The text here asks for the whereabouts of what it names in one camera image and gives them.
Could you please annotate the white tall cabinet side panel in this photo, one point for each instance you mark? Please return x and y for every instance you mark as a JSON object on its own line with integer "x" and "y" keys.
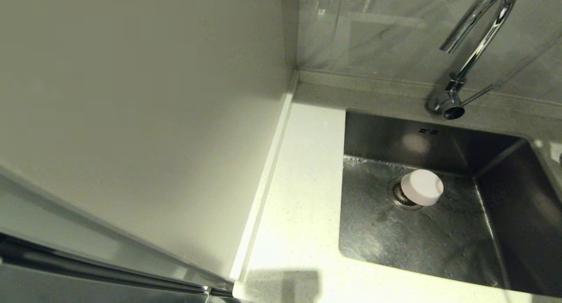
{"x": 131, "y": 96}

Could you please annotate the pink bowl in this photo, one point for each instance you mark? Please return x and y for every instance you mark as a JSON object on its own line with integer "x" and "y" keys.
{"x": 422, "y": 186}

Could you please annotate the white trim strip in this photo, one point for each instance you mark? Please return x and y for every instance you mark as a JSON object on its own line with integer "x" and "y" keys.
{"x": 268, "y": 171}

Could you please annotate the chrome gooseneck faucet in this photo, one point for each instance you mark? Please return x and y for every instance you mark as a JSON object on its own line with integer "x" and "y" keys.
{"x": 451, "y": 103}

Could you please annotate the stainless steel sink basin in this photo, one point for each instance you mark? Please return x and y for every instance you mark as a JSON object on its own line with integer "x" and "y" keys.
{"x": 395, "y": 246}

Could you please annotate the metal sink drain strainer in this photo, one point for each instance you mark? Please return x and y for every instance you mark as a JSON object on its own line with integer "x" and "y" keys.
{"x": 397, "y": 195}

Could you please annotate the stainless steel appliance door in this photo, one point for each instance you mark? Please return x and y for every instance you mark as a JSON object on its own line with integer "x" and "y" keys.
{"x": 66, "y": 292}

